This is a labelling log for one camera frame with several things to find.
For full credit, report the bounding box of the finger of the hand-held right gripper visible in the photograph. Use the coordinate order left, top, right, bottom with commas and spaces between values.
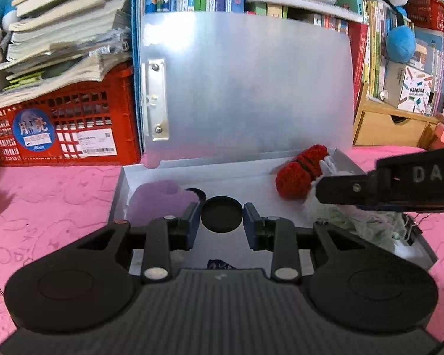
316, 170, 380, 205

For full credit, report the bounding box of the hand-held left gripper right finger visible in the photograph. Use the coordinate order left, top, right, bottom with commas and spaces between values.
243, 203, 385, 281

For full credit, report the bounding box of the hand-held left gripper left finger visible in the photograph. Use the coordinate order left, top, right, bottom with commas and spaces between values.
59, 201, 201, 281

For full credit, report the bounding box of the black round lid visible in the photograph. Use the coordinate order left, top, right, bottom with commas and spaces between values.
185, 188, 207, 204
201, 196, 243, 233

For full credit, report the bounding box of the purple fluffy ball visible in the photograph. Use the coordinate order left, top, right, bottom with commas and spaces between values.
127, 180, 201, 227

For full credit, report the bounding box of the dark blue patterned pouch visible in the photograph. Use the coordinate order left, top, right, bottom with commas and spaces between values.
207, 259, 238, 270

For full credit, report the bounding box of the red knitted pouch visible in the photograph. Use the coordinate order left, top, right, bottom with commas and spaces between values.
275, 145, 330, 199

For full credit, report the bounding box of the translucent plastic file box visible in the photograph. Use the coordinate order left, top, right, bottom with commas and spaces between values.
109, 10, 439, 278

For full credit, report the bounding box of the black binder clip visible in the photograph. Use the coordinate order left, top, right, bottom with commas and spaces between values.
401, 212, 426, 247

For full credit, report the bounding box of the wooden drawer organizer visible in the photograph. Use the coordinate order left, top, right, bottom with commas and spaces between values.
352, 83, 444, 149

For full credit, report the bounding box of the white printed cardboard box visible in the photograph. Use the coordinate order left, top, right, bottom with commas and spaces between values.
384, 61, 436, 114

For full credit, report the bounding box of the pink bunny print blanket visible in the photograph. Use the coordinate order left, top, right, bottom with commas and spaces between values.
0, 144, 444, 349

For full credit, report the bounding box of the red plastic crate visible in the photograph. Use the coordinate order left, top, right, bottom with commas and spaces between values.
0, 63, 141, 167

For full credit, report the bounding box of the red mesh basket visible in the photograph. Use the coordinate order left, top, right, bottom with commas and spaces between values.
405, 0, 444, 47

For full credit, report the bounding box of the stack of worn books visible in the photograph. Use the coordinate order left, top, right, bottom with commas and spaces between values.
0, 0, 134, 110

